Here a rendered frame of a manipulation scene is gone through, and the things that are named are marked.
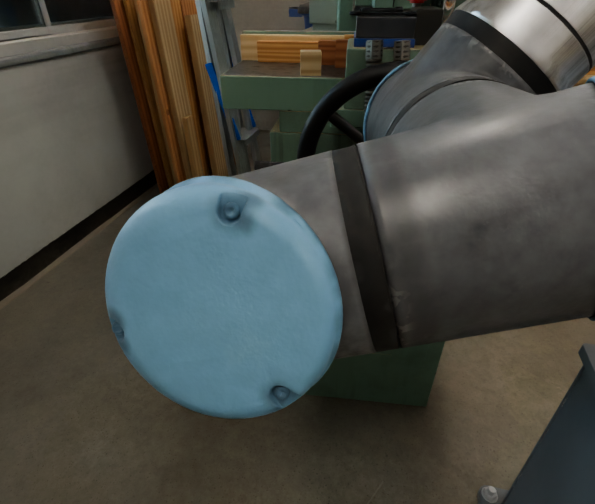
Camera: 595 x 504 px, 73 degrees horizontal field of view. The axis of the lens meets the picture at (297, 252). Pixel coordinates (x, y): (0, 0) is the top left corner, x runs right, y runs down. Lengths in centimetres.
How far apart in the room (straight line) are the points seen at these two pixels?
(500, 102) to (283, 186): 9
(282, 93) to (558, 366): 124
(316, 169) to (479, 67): 14
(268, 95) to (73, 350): 113
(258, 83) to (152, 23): 142
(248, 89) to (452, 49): 57
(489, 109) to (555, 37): 11
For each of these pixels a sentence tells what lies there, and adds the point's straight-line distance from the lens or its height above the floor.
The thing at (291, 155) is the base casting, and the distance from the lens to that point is 83.
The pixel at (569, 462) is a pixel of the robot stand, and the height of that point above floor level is 38.
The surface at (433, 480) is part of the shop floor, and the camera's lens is 121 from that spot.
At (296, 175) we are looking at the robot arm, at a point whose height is 98.
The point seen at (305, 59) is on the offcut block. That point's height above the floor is 93.
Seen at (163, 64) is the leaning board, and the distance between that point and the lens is 218.
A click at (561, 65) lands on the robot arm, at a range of 29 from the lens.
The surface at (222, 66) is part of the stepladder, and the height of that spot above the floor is 78.
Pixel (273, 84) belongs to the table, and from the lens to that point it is 79.
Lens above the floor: 104
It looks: 34 degrees down
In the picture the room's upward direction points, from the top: straight up
